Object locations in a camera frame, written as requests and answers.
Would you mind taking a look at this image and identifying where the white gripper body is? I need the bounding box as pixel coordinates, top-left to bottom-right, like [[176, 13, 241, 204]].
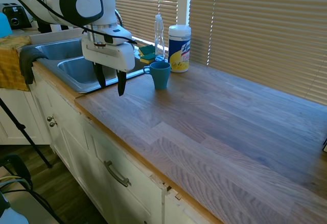
[[81, 30, 135, 72]]

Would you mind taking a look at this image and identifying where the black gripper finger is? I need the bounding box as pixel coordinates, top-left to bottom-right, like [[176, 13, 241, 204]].
[[92, 63, 106, 89], [116, 70, 127, 97]]

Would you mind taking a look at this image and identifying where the teal ceramic mug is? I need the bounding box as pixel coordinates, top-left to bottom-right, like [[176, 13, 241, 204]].
[[143, 61, 171, 90]]

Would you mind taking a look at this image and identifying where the stainless steel double sink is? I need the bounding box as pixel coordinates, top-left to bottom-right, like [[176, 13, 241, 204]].
[[34, 37, 154, 94]]

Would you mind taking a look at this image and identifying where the green and yellow sponge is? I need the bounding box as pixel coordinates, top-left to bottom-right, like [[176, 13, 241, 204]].
[[137, 44, 156, 56], [139, 53, 155, 65]]

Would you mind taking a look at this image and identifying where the clear dish soap bottle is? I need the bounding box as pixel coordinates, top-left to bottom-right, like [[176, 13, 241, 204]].
[[154, 14, 166, 63]]

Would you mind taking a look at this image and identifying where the Lysol wipes canister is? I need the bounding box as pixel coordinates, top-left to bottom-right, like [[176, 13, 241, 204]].
[[168, 24, 192, 73]]

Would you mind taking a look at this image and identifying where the white kitchen base cabinet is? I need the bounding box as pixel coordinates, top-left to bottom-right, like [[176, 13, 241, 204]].
[[29, 66, 223, 224]]

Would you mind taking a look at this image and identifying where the black canister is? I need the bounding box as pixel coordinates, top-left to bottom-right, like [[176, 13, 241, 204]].
[[37, 20, 52, 34]]

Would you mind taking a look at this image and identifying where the grey dish cloth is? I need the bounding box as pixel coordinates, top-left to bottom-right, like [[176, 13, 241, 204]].
[[19, 45, 49, 85]]

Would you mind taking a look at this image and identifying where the white side cabinet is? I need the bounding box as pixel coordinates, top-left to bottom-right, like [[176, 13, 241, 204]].
[[0, 87, 52, 145]]

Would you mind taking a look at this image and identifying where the yellow patterned towel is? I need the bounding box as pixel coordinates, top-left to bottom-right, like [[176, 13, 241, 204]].
[[0, 35, 33, 92]]

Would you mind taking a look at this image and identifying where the black tripod leg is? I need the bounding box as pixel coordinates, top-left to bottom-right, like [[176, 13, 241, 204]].
[[0, 97, 53, 169]]

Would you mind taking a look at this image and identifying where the black toaster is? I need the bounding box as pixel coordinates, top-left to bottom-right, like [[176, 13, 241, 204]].
[[2, 3, 33, 30]]

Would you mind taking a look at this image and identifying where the light blue plastic object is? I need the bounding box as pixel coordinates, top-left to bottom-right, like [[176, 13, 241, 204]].
[[0, 12, 13, 38]]

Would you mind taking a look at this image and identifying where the beige wide window blind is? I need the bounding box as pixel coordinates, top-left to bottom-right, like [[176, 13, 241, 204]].
[[189, 0, 327, 106]]

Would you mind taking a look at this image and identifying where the white window frame post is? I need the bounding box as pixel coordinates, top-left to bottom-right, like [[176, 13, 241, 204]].
[[178, 0, 192, 27]]

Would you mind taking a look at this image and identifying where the metal bar drawer handle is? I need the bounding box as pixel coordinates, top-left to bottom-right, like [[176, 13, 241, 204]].
[[103, 160, 132, 188]]

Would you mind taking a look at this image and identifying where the black hose bundle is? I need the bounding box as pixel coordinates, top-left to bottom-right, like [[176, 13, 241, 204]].
[[0, 154, 64, 224]]

